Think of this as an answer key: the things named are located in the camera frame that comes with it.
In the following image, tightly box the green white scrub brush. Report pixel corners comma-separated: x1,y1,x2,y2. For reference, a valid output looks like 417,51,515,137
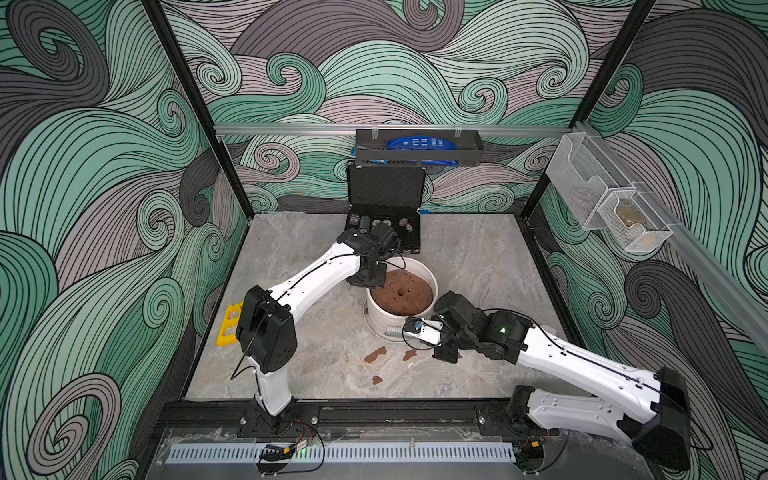
384,317,443,348

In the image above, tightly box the white ceramic pot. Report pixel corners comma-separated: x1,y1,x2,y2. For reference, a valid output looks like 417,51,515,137
363,257,439,342

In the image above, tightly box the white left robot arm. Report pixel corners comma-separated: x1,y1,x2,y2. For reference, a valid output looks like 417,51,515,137
235,224,401,418

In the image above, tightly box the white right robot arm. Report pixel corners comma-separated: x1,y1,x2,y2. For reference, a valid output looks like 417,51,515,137
401,291,692,471

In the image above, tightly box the brown mud filling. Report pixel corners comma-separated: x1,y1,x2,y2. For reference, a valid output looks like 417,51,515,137
370,270,434,317

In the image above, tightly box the black poker chip case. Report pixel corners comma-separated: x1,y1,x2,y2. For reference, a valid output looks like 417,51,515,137
344,162,427,255

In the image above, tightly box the blue object on shelf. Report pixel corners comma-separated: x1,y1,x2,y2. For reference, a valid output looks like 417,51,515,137
386,135,457,151

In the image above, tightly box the yellow plastic toy block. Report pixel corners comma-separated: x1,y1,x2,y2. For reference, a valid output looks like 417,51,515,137
216,302,243,347

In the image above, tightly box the black wall shelf tray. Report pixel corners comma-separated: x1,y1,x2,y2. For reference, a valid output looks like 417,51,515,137
352,127,485,166

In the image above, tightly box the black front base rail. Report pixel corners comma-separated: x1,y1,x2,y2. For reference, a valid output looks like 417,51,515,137
161,398,625,439

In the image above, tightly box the aluminium wall rail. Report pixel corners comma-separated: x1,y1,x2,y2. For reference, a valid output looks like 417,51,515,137
214,122,571,138

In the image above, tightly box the clear plastic wall bin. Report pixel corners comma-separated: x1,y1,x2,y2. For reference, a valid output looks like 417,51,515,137
546,132,672,254

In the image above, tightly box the white slotted cable duct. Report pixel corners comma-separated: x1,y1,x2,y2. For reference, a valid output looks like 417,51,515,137
165,442,515,465

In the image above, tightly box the black corner frame post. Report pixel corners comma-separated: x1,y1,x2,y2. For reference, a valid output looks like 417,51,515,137
141,0,255,221

